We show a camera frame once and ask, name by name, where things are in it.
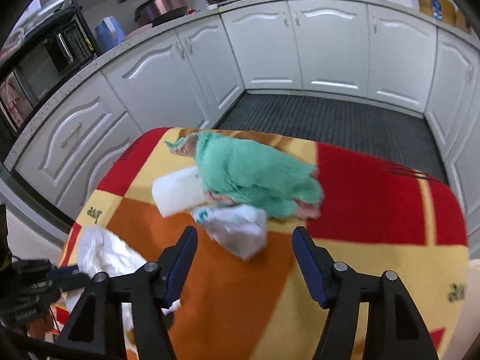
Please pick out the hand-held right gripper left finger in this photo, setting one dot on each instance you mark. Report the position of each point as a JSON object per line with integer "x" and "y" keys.
{"x": 183, "y": 258}

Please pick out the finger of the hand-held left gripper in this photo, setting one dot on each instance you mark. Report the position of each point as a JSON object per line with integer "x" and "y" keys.
{"x": 69, "y": 278}

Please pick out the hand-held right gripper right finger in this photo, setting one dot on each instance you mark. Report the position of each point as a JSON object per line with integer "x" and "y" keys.
{"x": 309, "y": 262}

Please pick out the white plastic bag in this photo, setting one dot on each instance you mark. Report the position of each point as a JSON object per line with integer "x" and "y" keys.
{"x": 108, "y": 255}

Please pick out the white paper wrapper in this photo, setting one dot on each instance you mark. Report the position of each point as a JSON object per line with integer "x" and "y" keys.
{"x": 236, "y": 228}

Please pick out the small white tissue scrap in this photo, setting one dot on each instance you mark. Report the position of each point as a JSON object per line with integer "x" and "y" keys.
{"x": 171, "y": 306}

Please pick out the printed patchwork blanket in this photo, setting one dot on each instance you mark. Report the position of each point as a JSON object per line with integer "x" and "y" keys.
{"x": 262, "y": 300}

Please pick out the white foam block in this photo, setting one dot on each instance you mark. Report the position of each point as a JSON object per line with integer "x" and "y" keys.
{"x": 176, "y": 191}

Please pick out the green knitted cloth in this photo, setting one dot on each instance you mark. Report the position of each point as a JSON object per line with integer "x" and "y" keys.
{"x": 251, "y": 174}

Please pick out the dark ribbed floor mat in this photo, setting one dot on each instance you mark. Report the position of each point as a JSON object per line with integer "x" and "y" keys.
{"x": 333, "y": 127}

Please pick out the black microwave oven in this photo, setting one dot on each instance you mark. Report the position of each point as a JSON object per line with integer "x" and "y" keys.
{"x": 41, "y": 67}

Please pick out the white lower kitchen cabinets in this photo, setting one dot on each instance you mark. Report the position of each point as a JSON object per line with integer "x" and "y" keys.
{"x": 300, "y": 45}

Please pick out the speckled kitchen countertop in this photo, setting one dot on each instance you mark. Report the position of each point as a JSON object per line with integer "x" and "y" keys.
{"x": 123, "y": 48}

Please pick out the blue electric kettle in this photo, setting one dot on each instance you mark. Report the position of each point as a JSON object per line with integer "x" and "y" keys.
{"x": 109, "y": 33}

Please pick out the copper rice cooker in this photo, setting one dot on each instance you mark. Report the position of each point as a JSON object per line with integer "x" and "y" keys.
{"x": 161, "y": 6}

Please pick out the wooden cutting board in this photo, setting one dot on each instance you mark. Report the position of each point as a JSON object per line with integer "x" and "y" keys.
{"x": 435, "y": 3}

